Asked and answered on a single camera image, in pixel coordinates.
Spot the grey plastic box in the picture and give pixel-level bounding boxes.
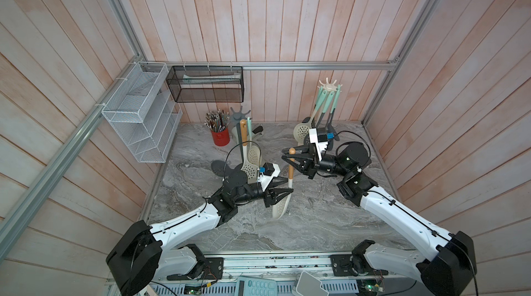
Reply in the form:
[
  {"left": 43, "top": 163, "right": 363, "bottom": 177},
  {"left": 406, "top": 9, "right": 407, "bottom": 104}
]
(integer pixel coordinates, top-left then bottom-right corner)
[{"left": 292, "top": 272, "right": 329, "bottom": 296}]

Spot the large cream skimmer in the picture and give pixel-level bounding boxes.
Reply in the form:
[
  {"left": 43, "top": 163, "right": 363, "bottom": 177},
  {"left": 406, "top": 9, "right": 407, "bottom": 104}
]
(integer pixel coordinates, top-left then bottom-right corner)
[{"left": 272, "top": 165, "right": 295, "bottom": 220}]

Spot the black mesh wall basket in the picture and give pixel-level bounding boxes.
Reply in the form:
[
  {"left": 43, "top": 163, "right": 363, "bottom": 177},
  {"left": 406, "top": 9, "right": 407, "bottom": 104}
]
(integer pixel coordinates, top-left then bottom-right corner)
[{"left": 166, "top": 65, "right": 245, "bottom": 103}]

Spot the aluminium rail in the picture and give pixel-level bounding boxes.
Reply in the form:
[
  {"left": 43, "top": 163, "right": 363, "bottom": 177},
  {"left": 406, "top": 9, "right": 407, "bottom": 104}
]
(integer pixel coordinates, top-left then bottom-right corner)
[{"left": 107, "top": 250, "right": 451, "bottom": 282}]

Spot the red metal pencil cup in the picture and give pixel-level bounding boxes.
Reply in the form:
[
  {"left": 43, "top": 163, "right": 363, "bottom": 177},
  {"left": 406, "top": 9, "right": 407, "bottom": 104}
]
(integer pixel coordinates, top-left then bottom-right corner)
[{"left": 211, "top": 129, "right": 230, "bottom": 147}]

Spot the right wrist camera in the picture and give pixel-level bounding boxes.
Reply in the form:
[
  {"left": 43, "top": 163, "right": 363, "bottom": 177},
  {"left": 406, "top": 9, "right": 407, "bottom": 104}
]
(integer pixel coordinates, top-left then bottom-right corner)
[{"left": 308, "top": 127, "right": 335, "bottom": 161}]

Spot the grey skimmer front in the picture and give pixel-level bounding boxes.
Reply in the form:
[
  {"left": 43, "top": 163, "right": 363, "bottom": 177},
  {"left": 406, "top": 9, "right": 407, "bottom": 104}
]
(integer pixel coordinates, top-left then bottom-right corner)
[{"left": 324, "top": 88, "right": 339, "bottom": 132}]

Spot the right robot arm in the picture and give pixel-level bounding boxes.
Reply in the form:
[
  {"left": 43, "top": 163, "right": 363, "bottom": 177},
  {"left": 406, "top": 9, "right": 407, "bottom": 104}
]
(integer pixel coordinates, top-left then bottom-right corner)
[{"left": 282, "top": 141, "right": 477, "bottom": 295}]

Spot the grey skimmer behind grey rack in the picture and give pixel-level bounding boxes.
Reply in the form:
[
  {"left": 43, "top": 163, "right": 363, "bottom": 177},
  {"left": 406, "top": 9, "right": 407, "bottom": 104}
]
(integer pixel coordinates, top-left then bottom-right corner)
[{"left": 210, "top": 160, "right": 226, "bottom": 177}]

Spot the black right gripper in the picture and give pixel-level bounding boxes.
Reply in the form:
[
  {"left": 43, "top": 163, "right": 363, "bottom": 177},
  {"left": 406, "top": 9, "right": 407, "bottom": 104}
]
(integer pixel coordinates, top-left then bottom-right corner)
[{"left": 285, "top": 147, "right": 351, "bottom": 185}]

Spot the grey calculator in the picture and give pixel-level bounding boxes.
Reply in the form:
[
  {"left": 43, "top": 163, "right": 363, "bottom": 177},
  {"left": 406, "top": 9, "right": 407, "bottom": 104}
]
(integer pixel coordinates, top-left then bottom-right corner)
[{"left": 235, "top": 277, "right": 278, "bottom": 296}]

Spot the grey skimmer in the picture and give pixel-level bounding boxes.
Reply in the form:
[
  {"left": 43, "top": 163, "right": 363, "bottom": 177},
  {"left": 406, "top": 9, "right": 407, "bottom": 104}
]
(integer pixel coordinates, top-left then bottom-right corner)
[
  {"left": 324, "top": 88, "right": 339, "bottom": 132},
  {"left": 327, "top": 85, "right": 343, "bottom": 142},
  {"left": 210, "top": 160, "right": 226, "bottom": 177}
]

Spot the cream utensil rack stand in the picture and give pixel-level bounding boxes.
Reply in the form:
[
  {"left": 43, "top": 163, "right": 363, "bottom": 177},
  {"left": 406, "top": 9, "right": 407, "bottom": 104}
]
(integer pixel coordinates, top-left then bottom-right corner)
[{"left": 318, "top": 78, "right": 341, "bottom": 94}]

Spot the mint stapler black top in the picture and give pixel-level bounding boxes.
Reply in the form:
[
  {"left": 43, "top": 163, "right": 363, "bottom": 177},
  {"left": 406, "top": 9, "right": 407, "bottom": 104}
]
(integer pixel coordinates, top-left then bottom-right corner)
[{"left": 252, "top": 125, "right": 264, "bottom": 137}]

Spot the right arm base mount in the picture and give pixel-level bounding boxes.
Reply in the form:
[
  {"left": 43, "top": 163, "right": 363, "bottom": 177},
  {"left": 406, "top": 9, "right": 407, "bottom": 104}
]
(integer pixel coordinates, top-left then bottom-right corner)
[{"left": 330, "top": 240, "right": 389, "bottom": 277}]

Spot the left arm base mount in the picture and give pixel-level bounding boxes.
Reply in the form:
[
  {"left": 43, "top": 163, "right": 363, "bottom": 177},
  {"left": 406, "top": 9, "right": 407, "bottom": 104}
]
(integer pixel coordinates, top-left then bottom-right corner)
[{"left": 166, "top": 243, "right": 224, "bottom": 281}]

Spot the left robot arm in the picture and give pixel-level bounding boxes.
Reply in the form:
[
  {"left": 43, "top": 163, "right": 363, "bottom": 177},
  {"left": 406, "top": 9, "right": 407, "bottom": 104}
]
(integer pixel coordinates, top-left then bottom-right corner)
[{"left": 106, "top": 164, "right": 293, "bottom": 295}]

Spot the grey utensil rack stand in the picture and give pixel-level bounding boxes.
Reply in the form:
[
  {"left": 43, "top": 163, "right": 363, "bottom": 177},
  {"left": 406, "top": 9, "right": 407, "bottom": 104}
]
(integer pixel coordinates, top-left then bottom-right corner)
[{"left": 230, "top": 107, "right": 250, "bottom": 173}]

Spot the white wire mesh shelf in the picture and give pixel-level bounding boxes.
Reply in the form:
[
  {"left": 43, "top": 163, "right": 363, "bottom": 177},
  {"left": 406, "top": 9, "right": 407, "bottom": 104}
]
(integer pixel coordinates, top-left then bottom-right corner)
[{"left": 102, "top": 62, "right": 183, "bottom": 163}]

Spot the bundle of pencils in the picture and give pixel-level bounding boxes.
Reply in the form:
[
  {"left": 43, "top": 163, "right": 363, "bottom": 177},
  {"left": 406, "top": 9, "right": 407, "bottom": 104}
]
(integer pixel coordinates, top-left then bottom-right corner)
[{"left": 205, "top": 110, "right": 230, "bottom": 133}]

